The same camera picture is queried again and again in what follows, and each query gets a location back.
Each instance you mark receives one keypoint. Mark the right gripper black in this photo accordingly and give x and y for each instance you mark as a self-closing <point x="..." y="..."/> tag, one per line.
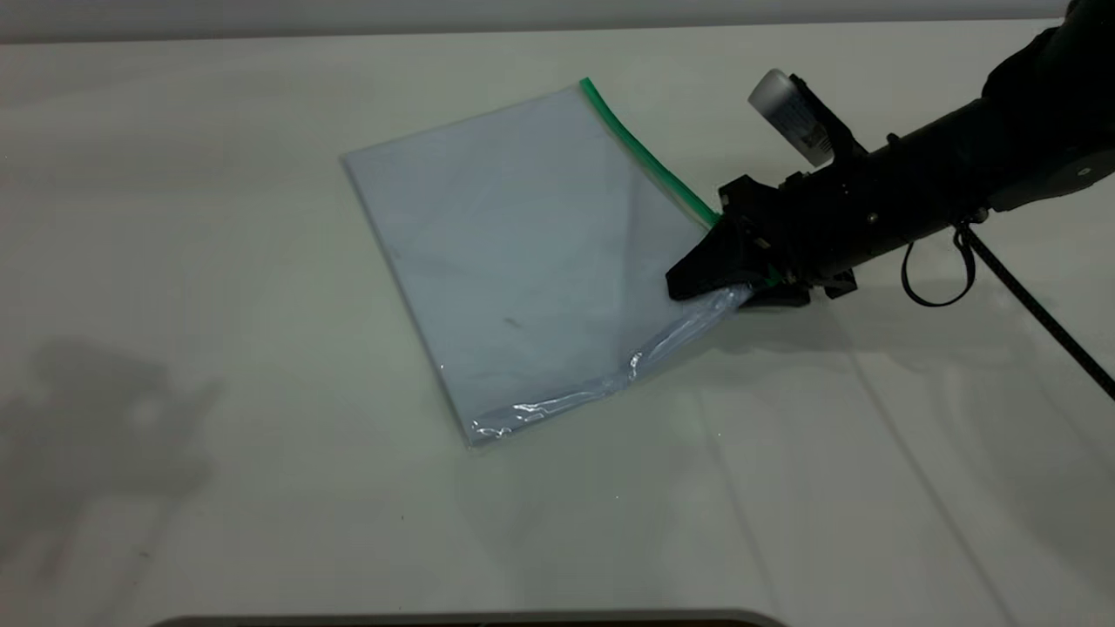
<point x="819" y="222"/>

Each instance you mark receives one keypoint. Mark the clear zip bag green strip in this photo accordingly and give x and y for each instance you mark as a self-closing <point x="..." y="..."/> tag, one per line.
<point x="523" y="261"/>

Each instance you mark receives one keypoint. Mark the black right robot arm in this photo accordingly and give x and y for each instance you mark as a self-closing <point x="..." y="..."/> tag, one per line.
<point x="1019" y="131"/>

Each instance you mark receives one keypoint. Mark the dark rounded base panel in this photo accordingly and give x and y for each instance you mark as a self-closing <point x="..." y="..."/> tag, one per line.
<point x="470" y="620"/>

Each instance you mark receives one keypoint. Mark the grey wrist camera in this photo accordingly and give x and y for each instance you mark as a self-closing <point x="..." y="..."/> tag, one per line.
<point x="784" y="109"/>

